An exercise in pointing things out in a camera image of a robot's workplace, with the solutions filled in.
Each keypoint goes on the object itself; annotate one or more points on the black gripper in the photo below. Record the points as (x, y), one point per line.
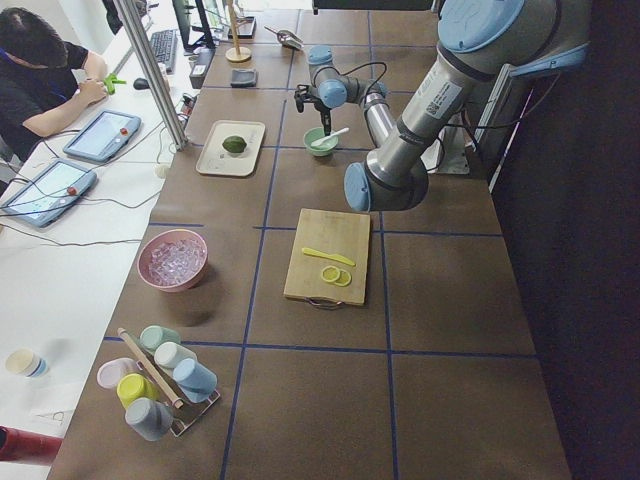
(324, 112)

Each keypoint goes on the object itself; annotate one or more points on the mint green bowl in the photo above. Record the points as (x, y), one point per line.
(314, 134)

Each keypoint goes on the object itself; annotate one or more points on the white plastic spoon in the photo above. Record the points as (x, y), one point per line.
(330, 137)

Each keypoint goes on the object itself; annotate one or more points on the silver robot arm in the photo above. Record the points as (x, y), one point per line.
(475, 40)

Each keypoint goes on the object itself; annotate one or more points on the pink bowl with ice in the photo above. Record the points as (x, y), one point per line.
(173, 261)

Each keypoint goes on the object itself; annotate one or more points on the steel ice scoop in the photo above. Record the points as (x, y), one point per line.
(287, 38)

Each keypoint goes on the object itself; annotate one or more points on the folded grey cloth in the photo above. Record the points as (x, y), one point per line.
(243, 78)

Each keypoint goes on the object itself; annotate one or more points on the green avocado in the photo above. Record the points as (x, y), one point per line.
(234, 144)

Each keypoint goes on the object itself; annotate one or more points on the white rabbit tray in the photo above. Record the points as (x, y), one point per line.
(214, 160)

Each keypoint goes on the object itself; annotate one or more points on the wooden mug tree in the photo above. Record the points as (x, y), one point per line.
(238, 53)

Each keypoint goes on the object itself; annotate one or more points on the bamboo cutting board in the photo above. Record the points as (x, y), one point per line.
(342, 233)

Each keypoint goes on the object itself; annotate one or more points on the black box with label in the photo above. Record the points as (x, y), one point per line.
(200, 64)

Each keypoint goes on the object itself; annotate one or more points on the yellow plastic knife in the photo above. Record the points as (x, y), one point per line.
(329, 256)

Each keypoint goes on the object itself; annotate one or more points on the black keyboard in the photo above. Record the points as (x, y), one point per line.
(164, 44)

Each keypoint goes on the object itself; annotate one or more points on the black computer mouse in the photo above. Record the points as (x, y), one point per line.
(141, 84)

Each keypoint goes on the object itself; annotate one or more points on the upper teach pendant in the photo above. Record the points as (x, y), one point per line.
(103, 137)

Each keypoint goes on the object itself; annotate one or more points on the teach pendant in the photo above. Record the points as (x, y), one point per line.
(103, 137)
(43, 199)

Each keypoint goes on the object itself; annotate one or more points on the lower teach pendant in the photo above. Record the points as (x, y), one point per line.
(43, 199)

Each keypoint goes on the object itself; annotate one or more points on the mint green cup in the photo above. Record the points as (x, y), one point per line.
(153, 336)

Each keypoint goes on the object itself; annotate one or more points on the seated person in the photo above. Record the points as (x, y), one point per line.
(46, 82)

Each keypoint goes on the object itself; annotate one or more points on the light blue cup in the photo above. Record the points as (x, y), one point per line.
(195, 380)

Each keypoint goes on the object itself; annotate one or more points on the yellow cup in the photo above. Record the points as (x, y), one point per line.
(134, 386)

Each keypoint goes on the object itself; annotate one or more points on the pink cup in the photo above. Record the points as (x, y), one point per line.
(110, 373)

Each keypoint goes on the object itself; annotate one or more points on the white cup rack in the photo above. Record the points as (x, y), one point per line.
(185, 412)

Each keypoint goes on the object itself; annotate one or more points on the grey cup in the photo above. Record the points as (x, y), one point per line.
(149, 418)

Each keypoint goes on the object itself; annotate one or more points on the white paper cup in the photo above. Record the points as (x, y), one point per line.
(26, 363)

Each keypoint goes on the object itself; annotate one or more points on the red fire extinguisher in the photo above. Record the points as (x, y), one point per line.
(24, 451)

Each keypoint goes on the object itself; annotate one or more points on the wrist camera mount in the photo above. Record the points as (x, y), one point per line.
(303, 96)

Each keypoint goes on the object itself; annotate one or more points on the aluminium frame post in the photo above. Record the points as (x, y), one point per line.
(132, 24)

